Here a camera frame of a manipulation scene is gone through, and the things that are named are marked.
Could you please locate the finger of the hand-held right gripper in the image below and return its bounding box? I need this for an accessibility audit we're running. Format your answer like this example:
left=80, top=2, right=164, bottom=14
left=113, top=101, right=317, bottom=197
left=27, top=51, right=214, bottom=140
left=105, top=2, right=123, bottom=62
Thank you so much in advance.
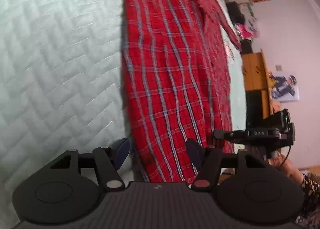
left=213, top=130, right=249, bottom=143

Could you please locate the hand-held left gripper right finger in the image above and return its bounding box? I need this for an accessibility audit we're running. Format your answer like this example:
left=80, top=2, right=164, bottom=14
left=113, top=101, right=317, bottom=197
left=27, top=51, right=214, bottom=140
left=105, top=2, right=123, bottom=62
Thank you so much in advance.
left=186, top=138, right=267, bottom=192

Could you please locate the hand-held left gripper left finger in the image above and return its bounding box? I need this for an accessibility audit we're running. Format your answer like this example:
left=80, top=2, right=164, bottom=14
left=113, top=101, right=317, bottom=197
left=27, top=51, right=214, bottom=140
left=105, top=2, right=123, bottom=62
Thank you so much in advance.
left=50, top=138, right=130, bottom=192

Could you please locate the red plaid shirt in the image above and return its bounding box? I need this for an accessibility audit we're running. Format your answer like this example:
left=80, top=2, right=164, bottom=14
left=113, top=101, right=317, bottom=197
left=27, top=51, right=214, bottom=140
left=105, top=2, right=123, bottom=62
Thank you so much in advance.
left=121, top=0, right=243, bottom=184

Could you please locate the person's right forearm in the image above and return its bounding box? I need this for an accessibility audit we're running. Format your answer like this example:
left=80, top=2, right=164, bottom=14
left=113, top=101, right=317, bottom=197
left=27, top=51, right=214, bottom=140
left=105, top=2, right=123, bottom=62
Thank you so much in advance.
left=295, top=173, right=320, bottom=229

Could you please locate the person's right hand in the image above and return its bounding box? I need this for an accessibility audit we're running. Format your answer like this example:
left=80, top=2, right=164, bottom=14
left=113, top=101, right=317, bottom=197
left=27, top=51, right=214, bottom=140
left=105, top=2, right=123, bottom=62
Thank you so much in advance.
left=267, top=151, right=304, bottom=181

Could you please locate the wooden desk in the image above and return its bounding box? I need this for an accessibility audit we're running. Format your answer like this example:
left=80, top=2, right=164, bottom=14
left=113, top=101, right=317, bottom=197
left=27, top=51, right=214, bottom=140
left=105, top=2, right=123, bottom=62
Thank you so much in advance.
left=241, top=49, right=275, bottom=129

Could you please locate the mint quilted blanket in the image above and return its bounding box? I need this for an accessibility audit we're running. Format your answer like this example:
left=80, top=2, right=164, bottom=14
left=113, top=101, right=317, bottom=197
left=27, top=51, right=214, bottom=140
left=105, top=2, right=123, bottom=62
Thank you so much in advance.
left=0, top=0, right=247, bottom=227

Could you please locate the wall poster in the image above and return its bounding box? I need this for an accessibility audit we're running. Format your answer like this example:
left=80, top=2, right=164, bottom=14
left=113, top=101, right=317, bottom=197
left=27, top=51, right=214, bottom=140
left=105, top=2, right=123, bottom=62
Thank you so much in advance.
left=270, top=72, right=300, bottom=102

